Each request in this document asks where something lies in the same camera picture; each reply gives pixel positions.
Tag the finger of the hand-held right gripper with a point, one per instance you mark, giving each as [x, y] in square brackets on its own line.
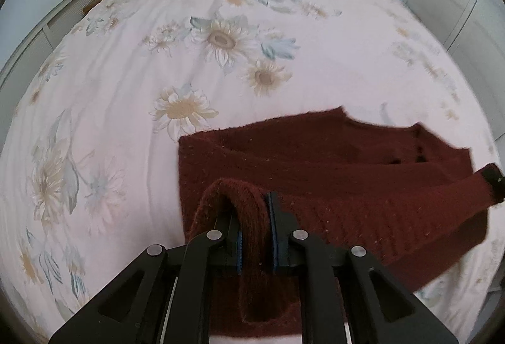
[495, 180]

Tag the dark red knitted sweater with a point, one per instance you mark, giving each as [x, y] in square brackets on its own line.
[335, 178]

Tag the white slatted radiator cover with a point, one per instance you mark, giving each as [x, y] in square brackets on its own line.
[43, 36]

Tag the pink floral bedsheet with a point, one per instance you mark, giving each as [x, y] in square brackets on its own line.
[158, 71]

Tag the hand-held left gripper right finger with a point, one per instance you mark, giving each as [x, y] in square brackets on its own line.
[273, 249]

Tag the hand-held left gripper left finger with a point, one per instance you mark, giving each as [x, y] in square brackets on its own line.
[239, 253]

